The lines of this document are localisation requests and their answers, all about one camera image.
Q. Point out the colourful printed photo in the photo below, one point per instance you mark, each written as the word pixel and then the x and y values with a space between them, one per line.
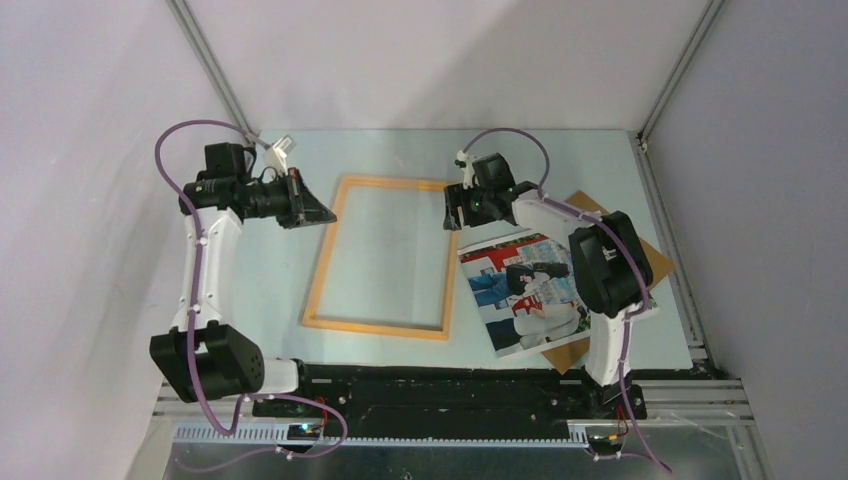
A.
pixel 524 288

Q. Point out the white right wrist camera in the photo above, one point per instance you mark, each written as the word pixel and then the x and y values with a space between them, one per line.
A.
pixel 465 162

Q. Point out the orange wooden picture frame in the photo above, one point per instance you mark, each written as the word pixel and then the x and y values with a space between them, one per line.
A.
pixel 386 266

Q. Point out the grey slotted cable duct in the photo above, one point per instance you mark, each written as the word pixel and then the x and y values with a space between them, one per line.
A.
pixel 290 434

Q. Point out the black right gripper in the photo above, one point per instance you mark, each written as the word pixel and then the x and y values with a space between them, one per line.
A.
pixel 456 196

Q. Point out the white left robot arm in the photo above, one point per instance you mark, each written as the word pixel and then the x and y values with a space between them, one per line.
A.
pixel 203 352

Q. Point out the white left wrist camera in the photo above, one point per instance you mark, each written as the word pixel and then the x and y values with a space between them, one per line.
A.
pixel 276 154

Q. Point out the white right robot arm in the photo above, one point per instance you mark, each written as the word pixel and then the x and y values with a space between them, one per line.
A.
pixel 610 269

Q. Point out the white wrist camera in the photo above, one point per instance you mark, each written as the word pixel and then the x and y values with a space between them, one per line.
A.
pixel 465 162
pixel 276 154

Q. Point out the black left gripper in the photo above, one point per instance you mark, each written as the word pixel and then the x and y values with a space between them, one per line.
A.
pixel 302 208

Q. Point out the aluminium front rail frame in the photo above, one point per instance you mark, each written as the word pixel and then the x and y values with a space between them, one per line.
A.
pixel 694 429

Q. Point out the brown cardboard backing board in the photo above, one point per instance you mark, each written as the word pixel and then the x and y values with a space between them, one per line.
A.
pixel 566 357

